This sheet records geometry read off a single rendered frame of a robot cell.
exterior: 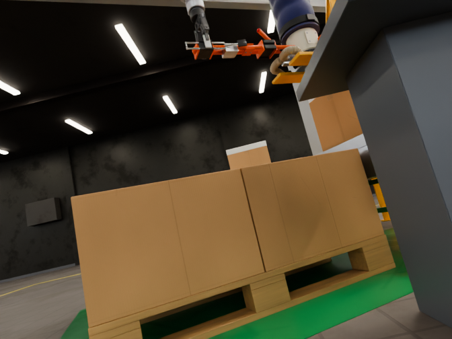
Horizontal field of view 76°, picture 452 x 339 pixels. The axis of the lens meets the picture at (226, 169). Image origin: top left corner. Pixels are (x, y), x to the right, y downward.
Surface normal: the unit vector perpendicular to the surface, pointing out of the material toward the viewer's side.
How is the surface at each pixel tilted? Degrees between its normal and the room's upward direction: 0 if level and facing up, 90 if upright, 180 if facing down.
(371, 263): 90
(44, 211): 90
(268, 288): 90
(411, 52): 90
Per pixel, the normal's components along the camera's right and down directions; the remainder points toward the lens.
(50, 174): -0.06, -0.15
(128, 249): 0.31, -0.23
